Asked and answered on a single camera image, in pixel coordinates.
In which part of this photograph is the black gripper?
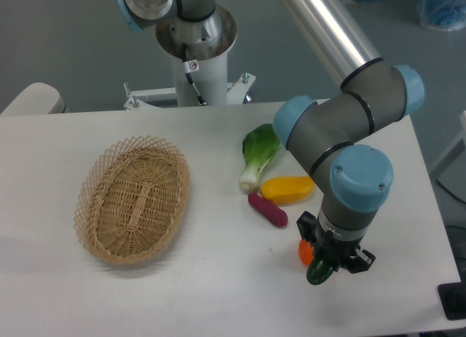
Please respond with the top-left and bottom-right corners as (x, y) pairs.
(296, 211), (376, 273)

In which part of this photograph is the green cucumber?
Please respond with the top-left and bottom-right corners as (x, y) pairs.
(306, 255), (334, 285)

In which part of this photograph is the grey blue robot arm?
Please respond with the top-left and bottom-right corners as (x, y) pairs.
(116, 0), (424, 281)

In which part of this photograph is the woven wicker basket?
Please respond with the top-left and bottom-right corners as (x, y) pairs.
(74, 136), (190, 265)

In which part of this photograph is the orange carrot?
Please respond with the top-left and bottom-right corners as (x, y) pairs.
(298, 239), (314, 266)

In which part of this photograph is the purple sweet potato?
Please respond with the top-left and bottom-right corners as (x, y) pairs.
(248, 194), (288, 228)

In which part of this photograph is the yellow bell pepper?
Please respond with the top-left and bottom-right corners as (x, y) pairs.
(261, 176), (315, 205)

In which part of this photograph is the green bok choy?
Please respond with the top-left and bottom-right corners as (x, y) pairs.
(240, 123), (281, 192)

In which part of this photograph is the black device at edge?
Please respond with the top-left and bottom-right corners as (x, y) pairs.
(438, 282), (465, 320)

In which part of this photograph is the blue plastic bag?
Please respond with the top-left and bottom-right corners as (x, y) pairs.
(416, 0), (465, 31)

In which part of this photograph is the white chair back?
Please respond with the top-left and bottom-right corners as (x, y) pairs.
(1, 82), (69, 117)

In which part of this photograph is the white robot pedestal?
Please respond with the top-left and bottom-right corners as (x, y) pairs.
(124, 5), (256, 110)

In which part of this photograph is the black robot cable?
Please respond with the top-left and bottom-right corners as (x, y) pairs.
(181, 42), (208, 106)

